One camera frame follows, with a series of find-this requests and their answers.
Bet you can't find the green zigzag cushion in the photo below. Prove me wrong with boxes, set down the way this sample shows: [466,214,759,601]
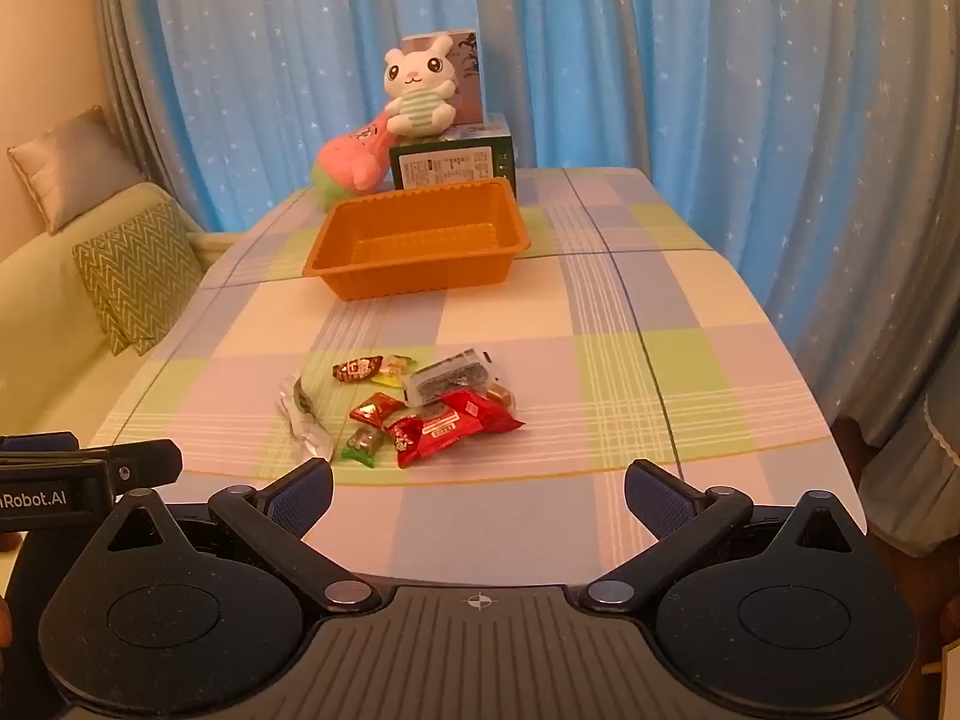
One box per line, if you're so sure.
[73,201,207,358]

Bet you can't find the brown candy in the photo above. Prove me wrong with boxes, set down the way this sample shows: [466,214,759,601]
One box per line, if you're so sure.
[333,356,385,385]

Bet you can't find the blue star-print curtain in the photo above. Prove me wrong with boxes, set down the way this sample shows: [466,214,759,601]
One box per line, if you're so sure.
[94,0,960,466]

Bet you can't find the red snack packet white label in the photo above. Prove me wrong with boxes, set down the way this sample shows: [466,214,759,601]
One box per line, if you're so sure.
[388,405,460,470]

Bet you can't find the silver snack wrapper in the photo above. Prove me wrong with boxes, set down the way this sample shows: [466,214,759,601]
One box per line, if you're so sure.
[276,371,336,464]

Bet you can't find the small red candy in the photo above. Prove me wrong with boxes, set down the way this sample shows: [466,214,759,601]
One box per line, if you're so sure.
[348,394,407,428]

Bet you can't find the black and clear snack packet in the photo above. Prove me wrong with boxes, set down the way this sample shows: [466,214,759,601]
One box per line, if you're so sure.
[403,349,500,407]

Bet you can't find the pale printed tall box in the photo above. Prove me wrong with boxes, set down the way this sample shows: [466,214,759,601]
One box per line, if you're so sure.
[400,28,485,125]

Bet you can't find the blue lace-trimmed cloth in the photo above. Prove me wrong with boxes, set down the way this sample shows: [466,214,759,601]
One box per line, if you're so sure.
[859,371,960,560]

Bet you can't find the grey satin cushion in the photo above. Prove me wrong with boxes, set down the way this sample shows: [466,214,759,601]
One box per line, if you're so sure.
[7,106,147,235]

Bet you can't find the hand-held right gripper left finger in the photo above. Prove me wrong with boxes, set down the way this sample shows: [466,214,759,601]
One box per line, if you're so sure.
[97,457,382,614]

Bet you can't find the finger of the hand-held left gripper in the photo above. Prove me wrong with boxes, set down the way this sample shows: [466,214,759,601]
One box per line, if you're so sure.
[0,431,80,458]
[0,441,183,502]

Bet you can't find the white rabbit plush toy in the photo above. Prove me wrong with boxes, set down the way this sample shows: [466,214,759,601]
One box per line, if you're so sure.
[381,34,460,137]

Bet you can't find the dark green carton box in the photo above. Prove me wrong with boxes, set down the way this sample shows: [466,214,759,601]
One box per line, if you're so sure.
[388,112,516,200]

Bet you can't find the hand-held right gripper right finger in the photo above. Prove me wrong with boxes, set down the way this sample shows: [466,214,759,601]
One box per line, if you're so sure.
[581,459,863,614]

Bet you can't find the orange plastic tray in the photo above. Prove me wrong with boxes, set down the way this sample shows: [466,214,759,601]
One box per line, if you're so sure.
[302,178,532,302]

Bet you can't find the pink star plush toy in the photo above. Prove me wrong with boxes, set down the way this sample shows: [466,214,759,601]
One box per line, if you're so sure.
[311,111,395,211]

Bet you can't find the yellow green candy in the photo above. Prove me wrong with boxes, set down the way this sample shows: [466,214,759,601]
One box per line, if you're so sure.
[375,355,418,389]

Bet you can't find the light green sofa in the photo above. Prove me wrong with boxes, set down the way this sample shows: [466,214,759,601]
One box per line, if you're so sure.
[0,180,233,458]

